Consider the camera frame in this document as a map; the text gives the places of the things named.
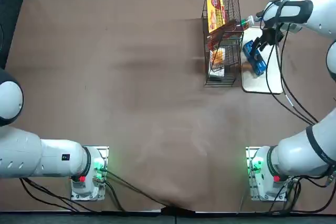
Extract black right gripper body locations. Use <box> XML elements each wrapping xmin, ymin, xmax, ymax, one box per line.
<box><xmin>261</xmin><ymin>27</ymin><xmax>285</xmax><ymax>46</ymax></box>

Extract blue Oreo cookie box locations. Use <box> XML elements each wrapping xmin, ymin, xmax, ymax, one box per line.
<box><xmin>241</xmin><ymin>39</ymin><xmax>269</xmax><ymax>78</ymax></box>

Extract amber tea bottle white cap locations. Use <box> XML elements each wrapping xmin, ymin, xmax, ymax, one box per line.
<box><xmin>206</xmin><ymin>15</ymin><xmax>255</xmax><ymax>49</ymax></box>

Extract cream plastic tray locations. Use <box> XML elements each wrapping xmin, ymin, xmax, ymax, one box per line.
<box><xmin>240</xmin><ymin>26</ymin><xmax>285</xmax><ymax>95</ymax></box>

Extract white orange snack box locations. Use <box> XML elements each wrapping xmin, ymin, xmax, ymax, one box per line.
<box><xmin>208</xmin><ymin>47</ymin><xmax>226</xmax><ymax>82</ymax></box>

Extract yellow red biscuit box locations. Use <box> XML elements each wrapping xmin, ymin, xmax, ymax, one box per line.
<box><xmin>206</xmin><ymin>0</ymin><xmax>227</xmax><ymax>33</ymax></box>

